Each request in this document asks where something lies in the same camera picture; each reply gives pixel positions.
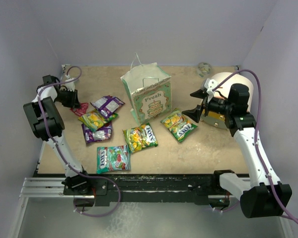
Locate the white cylinder striped lid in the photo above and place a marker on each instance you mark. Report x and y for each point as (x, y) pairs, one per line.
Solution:
(217, 120)

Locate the black front frame rail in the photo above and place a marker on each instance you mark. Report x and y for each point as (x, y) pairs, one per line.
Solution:
(200, 189)

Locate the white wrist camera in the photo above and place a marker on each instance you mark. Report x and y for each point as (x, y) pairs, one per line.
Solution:
(209, 85)
(69, 84)

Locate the green fox's bag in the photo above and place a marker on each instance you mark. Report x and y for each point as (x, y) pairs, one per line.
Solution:
(94, 120)
(140, 138)
(178, 125)

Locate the small red snack packet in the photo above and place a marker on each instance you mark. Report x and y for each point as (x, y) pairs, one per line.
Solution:
(80, 111)

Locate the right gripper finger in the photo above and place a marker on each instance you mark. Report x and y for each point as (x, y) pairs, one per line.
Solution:
(194, 114)
(198, 94)

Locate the green cake paper bag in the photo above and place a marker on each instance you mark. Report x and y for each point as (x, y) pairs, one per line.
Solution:
(149, 90)

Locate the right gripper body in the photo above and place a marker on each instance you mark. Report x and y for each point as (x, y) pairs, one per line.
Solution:
(216, 104)

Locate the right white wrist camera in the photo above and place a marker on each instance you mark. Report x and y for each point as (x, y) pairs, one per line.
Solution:
(209, 85)

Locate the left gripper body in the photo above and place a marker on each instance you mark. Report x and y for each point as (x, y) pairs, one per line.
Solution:
(66, 98)

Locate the aluminium rail left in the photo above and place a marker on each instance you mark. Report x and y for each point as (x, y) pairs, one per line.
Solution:
(42, 188)

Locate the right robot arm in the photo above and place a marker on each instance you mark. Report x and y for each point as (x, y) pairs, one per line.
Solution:
(264, 195)

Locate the teal Fox's candy bag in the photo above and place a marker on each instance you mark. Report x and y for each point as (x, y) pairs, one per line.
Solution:
(113, 159)

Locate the purple snack bag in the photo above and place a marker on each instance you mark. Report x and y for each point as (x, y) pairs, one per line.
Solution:
(107, 105)
(104, 133)

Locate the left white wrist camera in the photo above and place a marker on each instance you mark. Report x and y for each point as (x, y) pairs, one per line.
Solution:
(69, 84)

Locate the grey tape roll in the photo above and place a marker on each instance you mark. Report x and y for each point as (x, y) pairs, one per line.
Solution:
(204, 69)

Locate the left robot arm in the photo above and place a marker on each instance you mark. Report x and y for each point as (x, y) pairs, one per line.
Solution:
(47, 124)

